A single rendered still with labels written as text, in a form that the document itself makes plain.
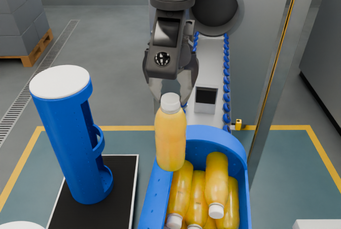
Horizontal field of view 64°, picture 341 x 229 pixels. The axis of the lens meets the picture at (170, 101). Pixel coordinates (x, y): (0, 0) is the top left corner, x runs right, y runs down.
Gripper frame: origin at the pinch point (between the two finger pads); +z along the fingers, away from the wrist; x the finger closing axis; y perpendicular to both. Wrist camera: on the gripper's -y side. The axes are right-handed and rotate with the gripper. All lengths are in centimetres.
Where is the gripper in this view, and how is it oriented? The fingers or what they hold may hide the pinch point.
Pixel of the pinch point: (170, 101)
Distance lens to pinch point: 53.7
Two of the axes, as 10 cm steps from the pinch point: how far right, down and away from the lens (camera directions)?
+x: -9.9, -0.9, 1.0
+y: 1.4, -6.4, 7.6
